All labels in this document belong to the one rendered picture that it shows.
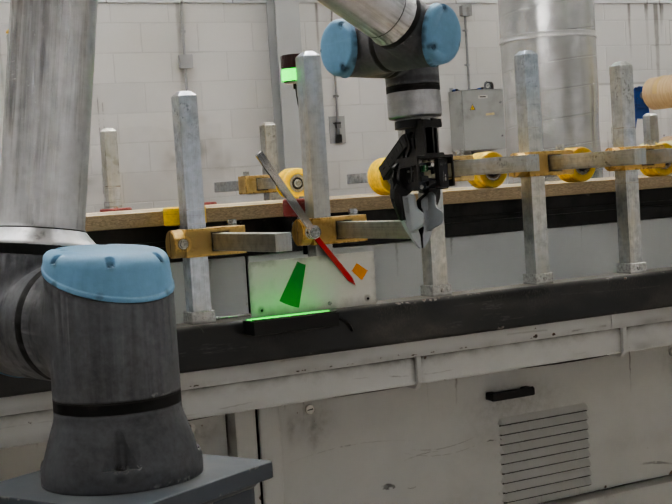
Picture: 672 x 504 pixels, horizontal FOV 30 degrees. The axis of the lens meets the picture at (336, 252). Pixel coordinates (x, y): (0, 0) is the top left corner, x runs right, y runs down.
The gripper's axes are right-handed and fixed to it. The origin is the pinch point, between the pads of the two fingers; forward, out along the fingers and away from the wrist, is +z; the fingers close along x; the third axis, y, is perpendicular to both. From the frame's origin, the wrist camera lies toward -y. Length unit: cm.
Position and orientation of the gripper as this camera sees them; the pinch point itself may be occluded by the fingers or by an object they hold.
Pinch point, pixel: (418, 240)
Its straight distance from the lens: 211.2
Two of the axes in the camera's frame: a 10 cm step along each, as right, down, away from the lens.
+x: 8.8, -0.8, 4.6
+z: 0.8, 10.0, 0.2
